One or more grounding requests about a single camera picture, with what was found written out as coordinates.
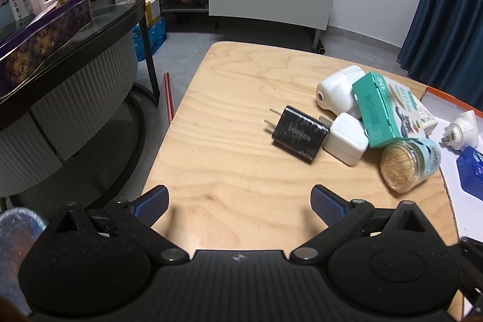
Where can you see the teal bandage box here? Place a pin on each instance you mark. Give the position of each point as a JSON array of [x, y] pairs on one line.
[[373, 110]]

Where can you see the white drawer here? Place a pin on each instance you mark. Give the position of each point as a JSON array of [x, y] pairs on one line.
[[269, 3]]

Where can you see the rounded white charger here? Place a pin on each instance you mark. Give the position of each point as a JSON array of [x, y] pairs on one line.
[[345, 141]]

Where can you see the toothpick jar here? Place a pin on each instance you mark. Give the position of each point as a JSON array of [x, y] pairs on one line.
[[400, 167]]

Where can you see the blue cartoon box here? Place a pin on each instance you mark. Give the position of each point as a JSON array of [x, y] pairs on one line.
[[471, 168]]

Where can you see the blue curtain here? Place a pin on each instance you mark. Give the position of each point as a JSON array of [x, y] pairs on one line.
[[445, 12]]

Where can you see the black roll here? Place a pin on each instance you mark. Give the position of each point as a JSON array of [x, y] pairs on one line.
[[320, 46]]

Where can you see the round black ribbed table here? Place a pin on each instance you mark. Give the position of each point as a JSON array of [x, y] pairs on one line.
[[75, 99]]

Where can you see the purple patterned box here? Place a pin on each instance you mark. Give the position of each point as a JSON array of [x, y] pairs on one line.
[[45, 35]]

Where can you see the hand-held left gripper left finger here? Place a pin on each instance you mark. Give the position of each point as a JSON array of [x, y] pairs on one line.
[[154, 202]]

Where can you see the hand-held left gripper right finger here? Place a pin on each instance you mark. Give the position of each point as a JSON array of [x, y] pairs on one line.
[[324, 202]]

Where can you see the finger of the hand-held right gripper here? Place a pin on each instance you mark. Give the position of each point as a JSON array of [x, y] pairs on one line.
[[473, 280]]

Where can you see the white yellow carton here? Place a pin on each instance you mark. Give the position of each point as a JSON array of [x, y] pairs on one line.
[[153, 10]]

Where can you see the black charger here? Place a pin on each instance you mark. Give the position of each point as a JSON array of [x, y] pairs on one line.
[[298, 135]]

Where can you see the white tray orange rim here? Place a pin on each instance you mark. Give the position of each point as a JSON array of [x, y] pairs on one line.
[[449, 163]]

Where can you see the white plug adapter green dot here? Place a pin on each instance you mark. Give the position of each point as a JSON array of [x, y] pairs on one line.
[[337, 88]]

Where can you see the translucent blue plastic container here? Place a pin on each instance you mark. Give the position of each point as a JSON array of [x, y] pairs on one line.
[[17, 242]]

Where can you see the red patterned roll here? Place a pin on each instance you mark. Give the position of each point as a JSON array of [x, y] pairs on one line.
[[168, 99]]

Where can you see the plain white plug adapter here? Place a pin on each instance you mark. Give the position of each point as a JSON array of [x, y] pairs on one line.
[[462, 129]]

